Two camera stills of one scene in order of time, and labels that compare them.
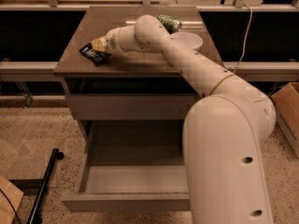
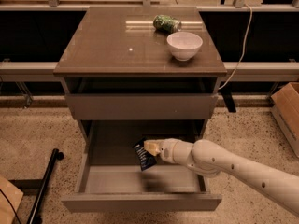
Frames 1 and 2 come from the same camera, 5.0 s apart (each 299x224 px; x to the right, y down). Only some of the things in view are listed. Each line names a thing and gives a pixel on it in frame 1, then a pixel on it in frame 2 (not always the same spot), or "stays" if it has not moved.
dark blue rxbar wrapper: x=95 y=55 to x=146 y=159
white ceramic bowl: x=189 y=39 stays
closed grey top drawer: x=131 y=106 stays
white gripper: x=111 y=42 to x=166 y=151
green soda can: x=172 y=24 stays
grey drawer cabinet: x=132 y=107 stays
